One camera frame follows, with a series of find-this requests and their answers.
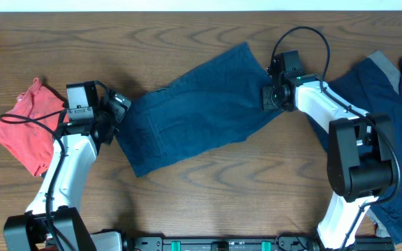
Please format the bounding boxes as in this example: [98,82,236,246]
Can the dark blue denim shorts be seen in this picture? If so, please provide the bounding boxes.
[117,43,279,177]

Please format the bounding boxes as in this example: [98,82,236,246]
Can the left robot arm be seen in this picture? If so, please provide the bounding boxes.
[3,80,131,250]

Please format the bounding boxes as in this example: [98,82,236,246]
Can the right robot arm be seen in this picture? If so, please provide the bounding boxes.
[262,51,400,250]

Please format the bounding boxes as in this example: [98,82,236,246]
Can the red folded t-shirt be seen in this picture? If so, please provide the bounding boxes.
[0,78,64,176]

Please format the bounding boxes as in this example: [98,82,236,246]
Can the navy garment with grey trim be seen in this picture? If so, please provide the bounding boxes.
[307,50,402,245]

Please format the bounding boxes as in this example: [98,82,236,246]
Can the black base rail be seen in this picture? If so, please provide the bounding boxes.
[45,228,396,251]

